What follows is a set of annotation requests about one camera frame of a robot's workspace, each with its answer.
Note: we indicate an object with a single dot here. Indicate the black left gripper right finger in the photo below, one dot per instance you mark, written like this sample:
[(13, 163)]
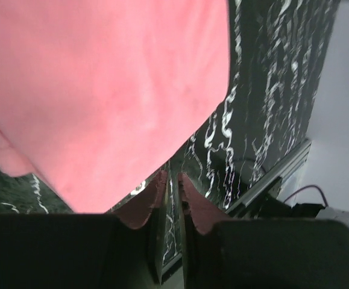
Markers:
[(223, 252)]

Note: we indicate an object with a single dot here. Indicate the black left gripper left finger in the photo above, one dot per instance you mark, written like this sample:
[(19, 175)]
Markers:
[(122, 249)]

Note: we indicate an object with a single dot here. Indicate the pink t-shirt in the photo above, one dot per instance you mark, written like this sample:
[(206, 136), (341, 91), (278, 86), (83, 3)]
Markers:
[(96, 95)]

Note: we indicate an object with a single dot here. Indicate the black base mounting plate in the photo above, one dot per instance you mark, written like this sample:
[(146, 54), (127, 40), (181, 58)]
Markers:
[(263, 206)]

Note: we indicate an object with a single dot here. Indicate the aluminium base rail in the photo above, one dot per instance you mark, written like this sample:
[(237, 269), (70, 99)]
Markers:
[(279, 173)]

